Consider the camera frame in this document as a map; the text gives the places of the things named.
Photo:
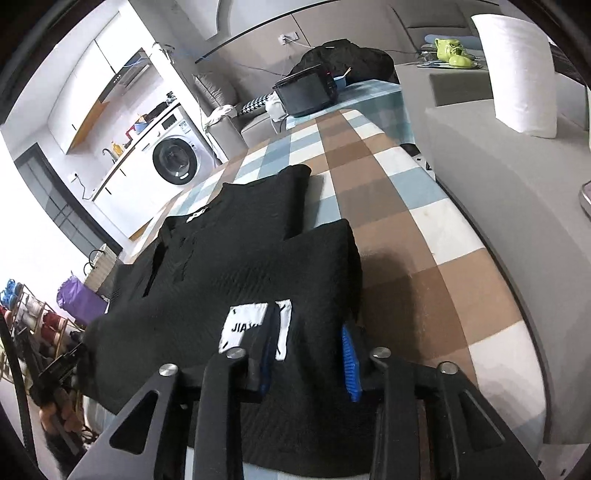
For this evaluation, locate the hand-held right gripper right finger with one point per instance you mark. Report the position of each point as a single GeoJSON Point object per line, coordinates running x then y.
{"type": "Point", "coordinates": [352, 364]}

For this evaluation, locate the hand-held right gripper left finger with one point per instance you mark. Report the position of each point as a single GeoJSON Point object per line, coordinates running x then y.
{"type": "Point", "coordinates": [266, 369]}

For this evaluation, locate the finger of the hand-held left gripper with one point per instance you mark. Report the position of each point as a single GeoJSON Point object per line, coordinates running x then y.
{"type": "Point", "coordinates": [62, 367]}

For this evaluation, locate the black knit garment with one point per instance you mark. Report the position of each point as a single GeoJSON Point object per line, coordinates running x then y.
{"type": "Point", "coordinates": [207, 277]}

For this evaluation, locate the pale crumpled clothes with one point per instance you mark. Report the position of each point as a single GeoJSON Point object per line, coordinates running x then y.
{"type": "Point", "coordinates": [274, 107]}

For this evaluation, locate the shoe rack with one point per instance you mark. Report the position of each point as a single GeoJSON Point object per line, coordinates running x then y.
{"type": "Point", "coordinates": [37, 323]}

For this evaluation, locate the purple bag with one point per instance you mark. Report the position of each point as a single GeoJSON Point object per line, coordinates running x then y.
{"type": "Point", "coordinates": [81, 302]}

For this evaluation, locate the wicker basket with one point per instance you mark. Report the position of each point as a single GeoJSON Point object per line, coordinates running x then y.
{"type": "Point", "coordinates": [102, 270]}

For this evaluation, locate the brown blue checkered blanket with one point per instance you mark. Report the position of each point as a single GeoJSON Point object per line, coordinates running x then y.
{"type": "Point", "coordinates": [392, 207]}

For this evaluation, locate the white base cabinet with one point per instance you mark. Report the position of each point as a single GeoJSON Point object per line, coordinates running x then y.
{"type": "Point", "coordinates": [124, 194]}

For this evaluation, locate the yellow bottle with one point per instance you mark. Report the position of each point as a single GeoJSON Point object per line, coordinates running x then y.
{"type": "Point", "coordinates": [117, 149]}

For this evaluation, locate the white washing machine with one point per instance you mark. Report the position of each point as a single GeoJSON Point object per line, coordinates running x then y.
{"type": "Point", "coordinates": [175, 157]}

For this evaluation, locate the grey low cabinet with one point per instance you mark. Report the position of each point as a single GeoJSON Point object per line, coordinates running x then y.
{"type": "Point", "coordinates": [521, 207]}

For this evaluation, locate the grey sofa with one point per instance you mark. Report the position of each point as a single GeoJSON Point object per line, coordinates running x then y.
{"type": "Point", "coordinates": [254, 131]}

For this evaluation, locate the white cloth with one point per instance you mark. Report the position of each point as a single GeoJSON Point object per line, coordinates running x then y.
{"type": "Point", "coordinates": [220, 115]}

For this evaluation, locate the light blue checked cloth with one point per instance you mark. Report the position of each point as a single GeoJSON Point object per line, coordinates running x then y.
{"type": "Point", "coordinates": [378, 106]}

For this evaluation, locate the houndstooth pillow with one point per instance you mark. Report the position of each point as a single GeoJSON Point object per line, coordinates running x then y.
{"type": "Point", "coordinates": [256, 104]}

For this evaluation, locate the black countertop appliance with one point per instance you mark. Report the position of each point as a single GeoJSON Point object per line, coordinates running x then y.
{"type": "Point", "coordinates": [304, 94]}

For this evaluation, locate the grey cushion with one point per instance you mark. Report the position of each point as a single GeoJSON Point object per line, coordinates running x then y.
{"type": "Point", "coordinates": [212, 92]}

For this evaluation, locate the grey side table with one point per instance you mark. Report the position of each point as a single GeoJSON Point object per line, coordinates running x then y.
{"type": "Point", "coordinates": [415, 85]}

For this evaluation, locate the range hood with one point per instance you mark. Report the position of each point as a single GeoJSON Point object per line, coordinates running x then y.
{"type": "Point", "coordinates": [127, 74]}

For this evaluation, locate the black jacket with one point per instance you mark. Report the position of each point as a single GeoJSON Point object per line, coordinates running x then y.
{"type": "Point", "coordinates": [360, 57]}

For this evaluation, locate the white paper towel roll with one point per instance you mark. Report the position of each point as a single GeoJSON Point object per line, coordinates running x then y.
{"type": "Point", "coordinates": [517, 78]}

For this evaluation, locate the white wall cabinets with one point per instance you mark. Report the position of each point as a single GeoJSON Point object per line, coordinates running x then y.
{"type": "Point", "coordinates": [83, 92]}

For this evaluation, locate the white wall outlet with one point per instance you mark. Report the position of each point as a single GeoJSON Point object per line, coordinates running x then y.
{"type": "Point", "coordinates": [288, 38]}

